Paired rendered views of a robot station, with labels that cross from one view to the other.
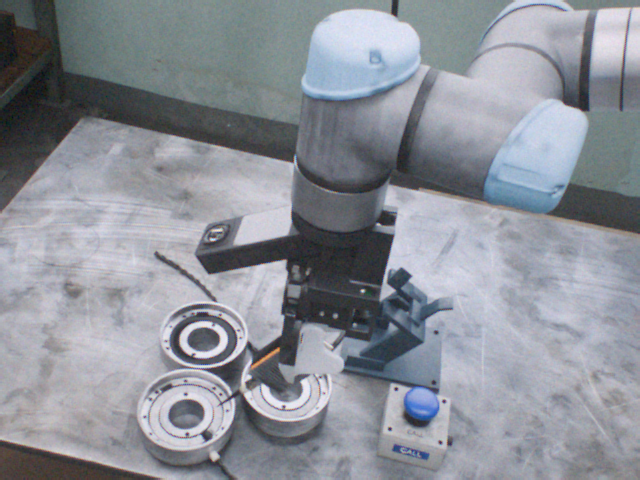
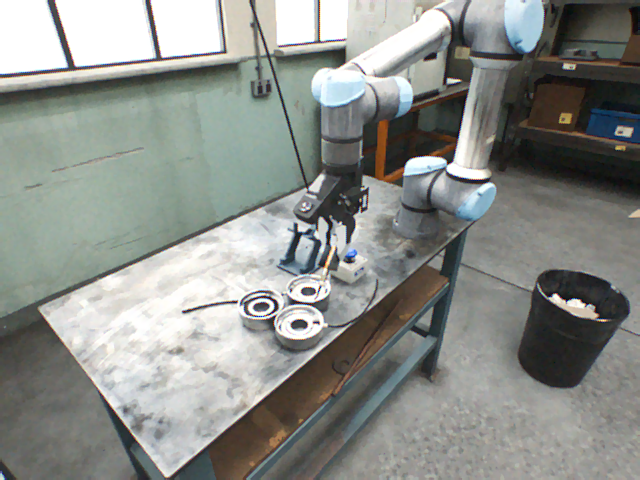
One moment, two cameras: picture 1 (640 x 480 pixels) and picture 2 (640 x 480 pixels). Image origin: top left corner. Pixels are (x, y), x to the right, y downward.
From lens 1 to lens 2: 62 cm
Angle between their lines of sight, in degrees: 44
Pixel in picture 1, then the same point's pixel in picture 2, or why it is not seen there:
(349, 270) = (352, 184)
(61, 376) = (233, 370)
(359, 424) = (333, 283)
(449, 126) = (384, 92)
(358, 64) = (360, 80)
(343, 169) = (359, 129)
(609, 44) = (366, 66)
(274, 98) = (27, 290)
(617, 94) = not seen: hidden behind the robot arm
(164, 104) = not seen: outside the picture
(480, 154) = (395, 96)
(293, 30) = (16, 245)
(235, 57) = not seen: outside the picture
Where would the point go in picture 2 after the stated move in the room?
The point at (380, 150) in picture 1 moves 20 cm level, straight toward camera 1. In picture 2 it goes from (370, 112) to (482, 134)
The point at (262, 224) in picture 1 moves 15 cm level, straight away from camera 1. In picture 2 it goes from (319, 188) to (255, 173)
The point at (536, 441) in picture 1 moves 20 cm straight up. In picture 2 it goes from (368, 246) to (372, 184)
